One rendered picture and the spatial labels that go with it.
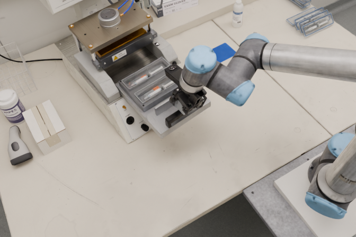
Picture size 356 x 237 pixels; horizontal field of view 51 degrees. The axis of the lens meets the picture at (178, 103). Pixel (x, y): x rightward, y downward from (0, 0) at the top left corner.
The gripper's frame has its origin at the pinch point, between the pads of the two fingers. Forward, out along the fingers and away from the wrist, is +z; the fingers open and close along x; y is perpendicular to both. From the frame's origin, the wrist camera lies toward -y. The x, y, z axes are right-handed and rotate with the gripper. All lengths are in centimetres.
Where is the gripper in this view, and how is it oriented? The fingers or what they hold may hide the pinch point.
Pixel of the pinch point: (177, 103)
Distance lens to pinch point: 126.6
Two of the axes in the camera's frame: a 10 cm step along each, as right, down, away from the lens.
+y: 5.9, 7.7, -2.3
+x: 7.9, -5.1, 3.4
